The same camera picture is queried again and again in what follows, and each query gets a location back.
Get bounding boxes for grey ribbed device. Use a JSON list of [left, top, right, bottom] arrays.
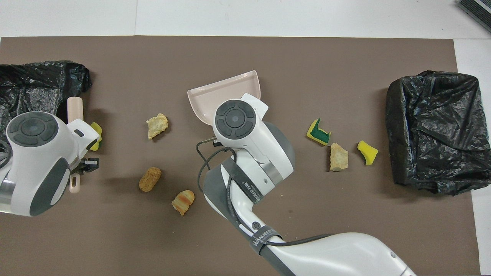
[[456, 0, 491, 33]]

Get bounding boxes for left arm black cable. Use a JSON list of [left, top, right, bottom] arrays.
[[0, 139, 13, 171]]

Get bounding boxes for beige hand brush black bristles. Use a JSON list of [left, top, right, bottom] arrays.
[[67, 97, 84, 194]]

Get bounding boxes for yellow sponge chunk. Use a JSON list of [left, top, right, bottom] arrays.
[[91, 122, 103, 151]]

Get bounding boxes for pale stone-like bread chunk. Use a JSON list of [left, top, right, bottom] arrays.
[[330, 142, 349, 172]]

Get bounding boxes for striped toy croissant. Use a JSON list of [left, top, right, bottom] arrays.
[[171, 189, 196, 216]]

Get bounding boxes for beige plastic dustpan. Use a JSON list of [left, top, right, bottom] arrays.
[[187, 70, 262, 127]]

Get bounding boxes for brown oval bread roll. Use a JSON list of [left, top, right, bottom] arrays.
[[138, 167, 162, 192]]

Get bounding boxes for yellow and green sponge piece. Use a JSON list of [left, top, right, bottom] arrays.
[[306, 118, 332, 146]]

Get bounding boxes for brown table mat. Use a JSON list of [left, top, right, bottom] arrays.
[[0, 36, 482, 276]]

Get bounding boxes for bin lined with black bag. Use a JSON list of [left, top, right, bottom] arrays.
[[0, 60, 92, 127], [386, 70, 491, 196]]

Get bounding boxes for small yellow sponge piece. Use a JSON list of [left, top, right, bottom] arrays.
[[357, 140, 379, 166]]

